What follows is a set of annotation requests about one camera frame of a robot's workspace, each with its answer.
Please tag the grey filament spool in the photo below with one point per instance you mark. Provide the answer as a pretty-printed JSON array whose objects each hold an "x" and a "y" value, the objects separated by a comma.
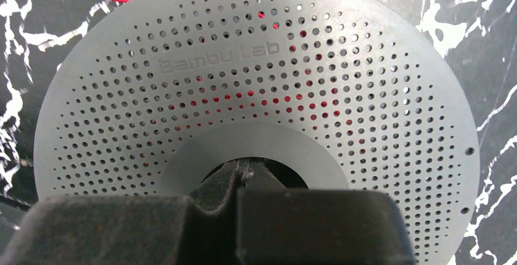
[{"x": 346, "y": 93}]

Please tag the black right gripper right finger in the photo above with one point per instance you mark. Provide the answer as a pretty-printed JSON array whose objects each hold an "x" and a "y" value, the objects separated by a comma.
[{"x": 279, "y": 225}]

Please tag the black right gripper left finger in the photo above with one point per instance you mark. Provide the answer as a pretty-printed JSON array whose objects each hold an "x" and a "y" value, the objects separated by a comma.
[{"x": 194, "y": 228}]

